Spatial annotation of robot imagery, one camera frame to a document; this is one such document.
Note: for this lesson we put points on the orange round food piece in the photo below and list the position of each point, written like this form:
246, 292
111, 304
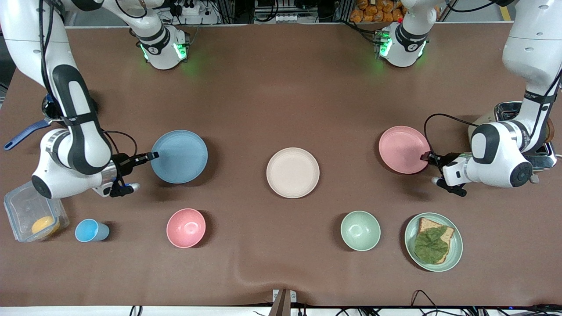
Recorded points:
44, 225

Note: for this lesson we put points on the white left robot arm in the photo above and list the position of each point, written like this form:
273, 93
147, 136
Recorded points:
496, 162

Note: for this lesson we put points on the pink bowl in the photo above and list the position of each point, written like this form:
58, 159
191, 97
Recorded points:
186, 228

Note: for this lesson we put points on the green bowl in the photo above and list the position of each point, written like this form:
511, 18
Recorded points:
360, 231

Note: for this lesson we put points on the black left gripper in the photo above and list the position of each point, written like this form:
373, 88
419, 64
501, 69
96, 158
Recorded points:
437, 159

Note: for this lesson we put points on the brown table cloth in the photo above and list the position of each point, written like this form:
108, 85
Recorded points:
281, 87

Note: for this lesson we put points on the blue plate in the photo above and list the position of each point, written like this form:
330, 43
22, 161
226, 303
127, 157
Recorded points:
180, 156

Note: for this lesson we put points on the beige plate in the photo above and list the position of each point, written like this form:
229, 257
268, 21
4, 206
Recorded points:
293, 173

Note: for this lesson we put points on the blue cup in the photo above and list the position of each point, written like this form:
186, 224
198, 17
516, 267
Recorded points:
88, 231

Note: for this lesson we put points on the silver toaster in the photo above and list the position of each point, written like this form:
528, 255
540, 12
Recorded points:
544, 159

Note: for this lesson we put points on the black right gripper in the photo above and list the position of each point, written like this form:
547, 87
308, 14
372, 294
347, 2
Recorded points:
123, 161

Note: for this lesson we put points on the green lettuce leaf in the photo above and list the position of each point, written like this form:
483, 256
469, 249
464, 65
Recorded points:
430, 248

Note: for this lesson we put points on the white power strip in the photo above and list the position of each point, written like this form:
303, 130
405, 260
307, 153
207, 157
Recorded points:
186, 8

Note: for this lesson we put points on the pink plate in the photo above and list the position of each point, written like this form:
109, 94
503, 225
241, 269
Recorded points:
404, 150

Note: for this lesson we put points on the glass lid with blue knob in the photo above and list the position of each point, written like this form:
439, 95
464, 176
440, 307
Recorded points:
47, 109

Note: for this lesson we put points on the clear plastic container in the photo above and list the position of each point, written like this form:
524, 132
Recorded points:
22, 215

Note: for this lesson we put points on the bag of orange snacks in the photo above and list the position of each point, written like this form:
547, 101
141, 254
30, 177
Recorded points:
373, 11

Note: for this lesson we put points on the brown toast slice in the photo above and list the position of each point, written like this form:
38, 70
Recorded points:
550, 131

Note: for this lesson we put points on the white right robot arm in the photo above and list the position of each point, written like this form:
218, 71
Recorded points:
79, 145

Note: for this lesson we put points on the bread slice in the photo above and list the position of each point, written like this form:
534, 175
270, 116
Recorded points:
428, 224

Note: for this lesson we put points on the green plate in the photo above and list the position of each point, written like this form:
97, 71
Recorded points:
457, 245

